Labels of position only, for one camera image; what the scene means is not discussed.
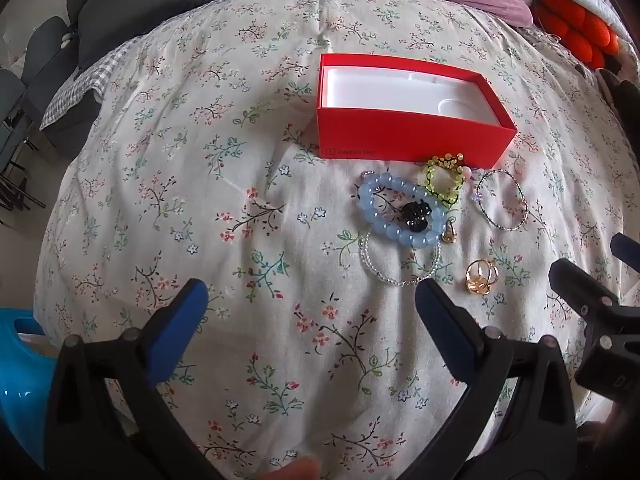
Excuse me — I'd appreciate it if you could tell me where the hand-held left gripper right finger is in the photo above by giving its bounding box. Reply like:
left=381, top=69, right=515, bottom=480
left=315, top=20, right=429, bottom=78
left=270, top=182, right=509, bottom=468
left=400, top=277, right=578, bottom=480

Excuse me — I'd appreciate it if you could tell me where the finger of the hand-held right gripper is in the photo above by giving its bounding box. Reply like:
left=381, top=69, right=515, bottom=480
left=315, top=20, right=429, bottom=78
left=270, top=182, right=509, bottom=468
left=610, top=232, right=640, bottom=267
left=548, top=258, right=640, bottom=356

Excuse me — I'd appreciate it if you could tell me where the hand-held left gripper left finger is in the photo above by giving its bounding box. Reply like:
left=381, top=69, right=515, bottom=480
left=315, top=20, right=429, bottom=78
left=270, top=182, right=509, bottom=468
left=45, top=278, right=221, bottom=480

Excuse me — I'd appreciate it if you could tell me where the gold ring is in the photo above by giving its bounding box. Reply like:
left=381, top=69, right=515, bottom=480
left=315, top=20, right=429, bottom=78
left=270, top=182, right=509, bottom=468
left=465, top=259, right=501, bottom=297

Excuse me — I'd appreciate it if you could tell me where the clear bead bracelet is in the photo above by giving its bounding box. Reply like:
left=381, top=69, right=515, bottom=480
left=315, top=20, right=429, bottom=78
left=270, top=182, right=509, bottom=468
left=364, top=227, right=442, bottom=288

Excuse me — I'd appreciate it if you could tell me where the thin dark bead bracelet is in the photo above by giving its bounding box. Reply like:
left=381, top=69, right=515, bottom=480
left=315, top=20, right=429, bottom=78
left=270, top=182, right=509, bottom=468
left=475, top=169, right=529, bottom=232

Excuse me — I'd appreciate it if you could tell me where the black hair claw clip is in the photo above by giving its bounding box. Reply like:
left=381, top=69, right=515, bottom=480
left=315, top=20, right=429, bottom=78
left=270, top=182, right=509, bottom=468
left=397, top=201, right=432, bottom=233

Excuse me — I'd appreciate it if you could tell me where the yellow-green bead bracelet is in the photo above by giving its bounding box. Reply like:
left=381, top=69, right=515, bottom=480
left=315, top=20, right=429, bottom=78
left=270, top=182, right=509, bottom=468
left=424, top=157, right=463, bottom=206

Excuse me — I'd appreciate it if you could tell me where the dark cord pale bead bracelet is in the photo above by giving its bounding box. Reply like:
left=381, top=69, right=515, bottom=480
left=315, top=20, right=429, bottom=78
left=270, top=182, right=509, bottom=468
left=434, top=152, right=475, bottom=181

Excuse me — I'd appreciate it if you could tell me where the blue bead bracelet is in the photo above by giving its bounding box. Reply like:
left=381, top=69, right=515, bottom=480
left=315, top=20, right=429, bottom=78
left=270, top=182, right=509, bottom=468
left=357, top=171, right=447, bottom=250

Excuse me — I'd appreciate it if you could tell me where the red cardboard box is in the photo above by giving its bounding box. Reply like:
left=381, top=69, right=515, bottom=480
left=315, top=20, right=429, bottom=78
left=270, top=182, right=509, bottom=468
left=316, top=53, right=518, bottom=168

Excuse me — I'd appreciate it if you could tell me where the person's left hand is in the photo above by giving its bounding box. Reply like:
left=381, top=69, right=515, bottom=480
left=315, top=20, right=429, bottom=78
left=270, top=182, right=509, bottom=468
left=265, top=456, right=322, bottom=480

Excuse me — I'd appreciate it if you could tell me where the floral blanket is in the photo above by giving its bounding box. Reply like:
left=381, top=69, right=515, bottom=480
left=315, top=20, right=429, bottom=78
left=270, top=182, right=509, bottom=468
left=32, top=0, right=640, bottom=480

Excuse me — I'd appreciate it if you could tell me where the grey cloth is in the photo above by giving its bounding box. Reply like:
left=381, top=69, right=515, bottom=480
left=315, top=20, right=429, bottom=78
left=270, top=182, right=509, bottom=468
left=597, top=67, right=638, bottom=126

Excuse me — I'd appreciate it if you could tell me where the blue plastic stool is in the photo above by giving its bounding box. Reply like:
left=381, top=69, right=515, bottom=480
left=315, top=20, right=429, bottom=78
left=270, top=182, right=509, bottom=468
left=0, top=307, right=58, bottom=466

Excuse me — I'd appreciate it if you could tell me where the orange plush cushion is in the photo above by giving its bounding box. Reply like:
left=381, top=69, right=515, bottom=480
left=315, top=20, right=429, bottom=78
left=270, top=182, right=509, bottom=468
left=532, top=0, right=621, bottom=68

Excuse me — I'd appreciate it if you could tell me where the grey chair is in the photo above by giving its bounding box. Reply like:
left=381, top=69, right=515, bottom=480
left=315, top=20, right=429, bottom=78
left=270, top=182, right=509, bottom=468
left=0, top=67, right=31, bottom=201
left=20, top=16, right=76, bottom=126

